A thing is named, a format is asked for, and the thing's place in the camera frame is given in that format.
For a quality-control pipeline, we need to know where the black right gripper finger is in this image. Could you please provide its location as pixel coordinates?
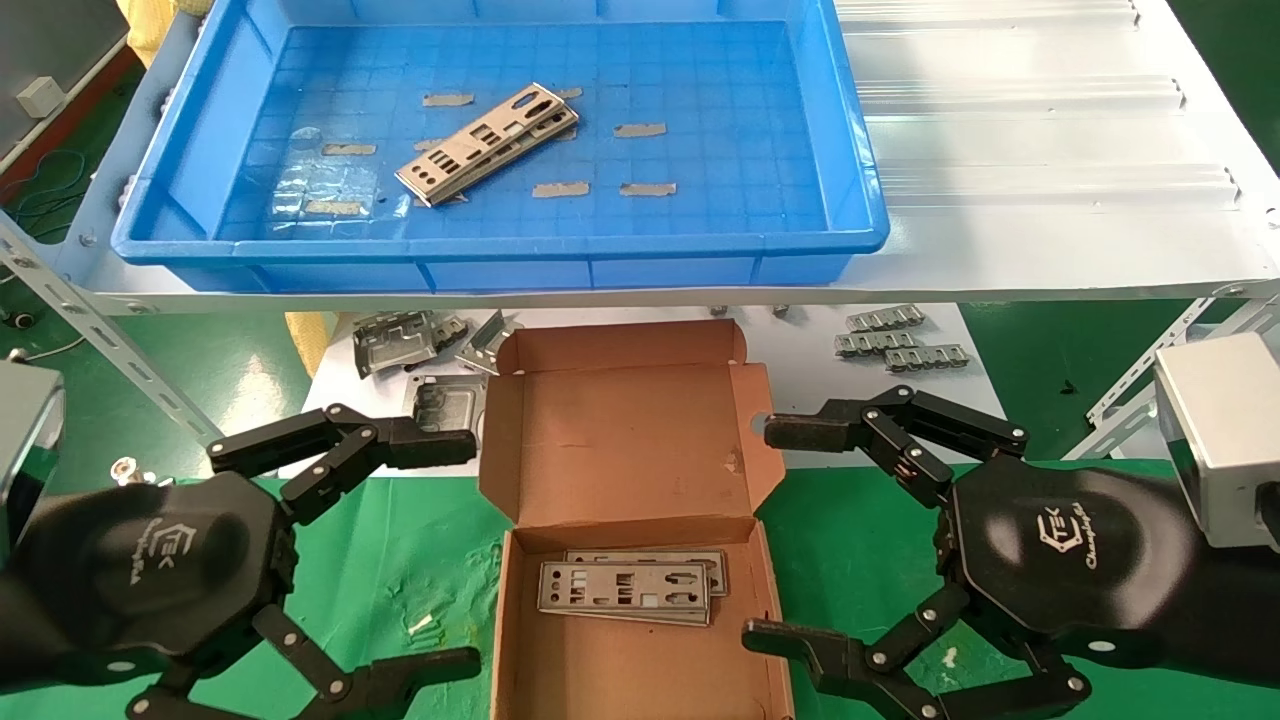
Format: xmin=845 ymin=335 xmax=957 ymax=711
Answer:
xmin=741 ymin=585 xmax=1093 ymax=720
xmin=763 ymin=385 xmax=1029 ymax=511

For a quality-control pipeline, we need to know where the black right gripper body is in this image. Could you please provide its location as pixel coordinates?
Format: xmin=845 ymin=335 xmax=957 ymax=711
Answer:
xmin=935 ymin=455 xmax=1280 ymax=691

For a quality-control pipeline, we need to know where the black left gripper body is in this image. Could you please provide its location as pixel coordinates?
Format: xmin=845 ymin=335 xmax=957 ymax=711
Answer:
xmin=0 ymin=470 xmax=298 ymax=691

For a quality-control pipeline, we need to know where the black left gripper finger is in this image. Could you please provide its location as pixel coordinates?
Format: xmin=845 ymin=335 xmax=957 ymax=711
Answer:
xmin=128 ymin=600 xmax=483 ymax=720
xmin=207 ymin=402 xmax=478 ymax=525

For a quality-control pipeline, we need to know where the brown cardboard box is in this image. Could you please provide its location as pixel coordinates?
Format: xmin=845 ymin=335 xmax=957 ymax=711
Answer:
xmin=478 ymin=320 xmax=796 ymax=720

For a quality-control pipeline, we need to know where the blue plastic tray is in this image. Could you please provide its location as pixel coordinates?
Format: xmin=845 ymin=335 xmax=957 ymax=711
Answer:
xmin=110 ymin=0 xmax=891 ymax=293

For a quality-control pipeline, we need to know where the white board sheet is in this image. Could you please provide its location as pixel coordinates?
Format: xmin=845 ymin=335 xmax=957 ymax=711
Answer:
xmin=278 ymin=305 xmax=1009 ymax=479

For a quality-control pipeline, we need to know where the silver binder clip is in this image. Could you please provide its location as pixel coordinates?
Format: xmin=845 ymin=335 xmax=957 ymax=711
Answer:
xmin=110 ymin=455 xmax=166 ymax=488

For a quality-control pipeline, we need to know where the notched metal strip part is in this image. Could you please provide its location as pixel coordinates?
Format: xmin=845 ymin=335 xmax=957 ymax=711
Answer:
xmin=885 ymin=344 xmax=970 ymax=373
xmin=846 ymin=304 xmax=926 ymax=333
xmin=835 ymin=331 xmax=918 ymax=358

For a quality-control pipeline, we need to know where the green cloth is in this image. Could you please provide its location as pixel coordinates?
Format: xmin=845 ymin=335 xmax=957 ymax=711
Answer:
xmin=0 ymin=462 xmax=1280 ymax=720

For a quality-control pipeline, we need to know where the perforated steel angle brace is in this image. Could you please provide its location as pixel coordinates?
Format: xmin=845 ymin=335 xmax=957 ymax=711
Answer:
xmin=0 ymin=215 xmax=223 ymax=446
xmin=1085 ymin=297 xmax=1216 ymax=426
xmin=1062 ymin=300 xmax=1280 ymax=461

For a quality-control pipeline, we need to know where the yellow foam block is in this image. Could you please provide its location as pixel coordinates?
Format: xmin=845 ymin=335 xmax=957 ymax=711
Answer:
xmin=285 ymin=312 xmax=336 ymax=379

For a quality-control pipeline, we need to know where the translucent corrugated sheet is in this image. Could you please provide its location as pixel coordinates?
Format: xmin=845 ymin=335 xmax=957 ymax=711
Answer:
xmin=835 ymin=0 xmax=1246 ymax=211

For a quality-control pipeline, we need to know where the yellow foam roll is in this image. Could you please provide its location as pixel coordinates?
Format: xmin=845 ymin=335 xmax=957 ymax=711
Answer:
xmin=115 ymin=0 xmax=216 ymax=66

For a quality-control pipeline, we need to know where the square metal frame part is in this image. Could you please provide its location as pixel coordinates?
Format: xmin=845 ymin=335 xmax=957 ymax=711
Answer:
xmin=403 ymin=373 xmax=489 ymax=441

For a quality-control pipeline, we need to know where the large stamped metal bracket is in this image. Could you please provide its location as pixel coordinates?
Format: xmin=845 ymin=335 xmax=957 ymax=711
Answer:
xmin=353 ymin=311 xmax=441 ymax=379

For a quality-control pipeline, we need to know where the angled metal bracket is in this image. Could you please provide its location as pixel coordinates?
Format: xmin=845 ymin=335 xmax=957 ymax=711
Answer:
xmin=455 ymin=310 xmax=523 ymax=377

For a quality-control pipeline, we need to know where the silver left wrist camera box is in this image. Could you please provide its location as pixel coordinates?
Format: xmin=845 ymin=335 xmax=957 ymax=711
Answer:
xmin=0 ymin=362 xmax=64 ymax=561

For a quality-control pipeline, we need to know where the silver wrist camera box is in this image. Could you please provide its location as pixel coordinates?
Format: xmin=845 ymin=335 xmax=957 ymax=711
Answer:
xmin=1153 ymin=333 xmax=1280 ymax=551
xmin=0 ymin=362 xmax=64 ymax=561

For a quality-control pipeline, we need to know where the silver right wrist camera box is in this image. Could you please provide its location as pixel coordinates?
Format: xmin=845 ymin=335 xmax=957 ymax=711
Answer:
xmin=1153 ymin=333 xmax=1280 ymax=551

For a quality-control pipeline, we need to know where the white wall socket box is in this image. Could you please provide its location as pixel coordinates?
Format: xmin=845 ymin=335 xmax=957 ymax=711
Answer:
xmin=17 ymin=76 xmax=66 ymax=119

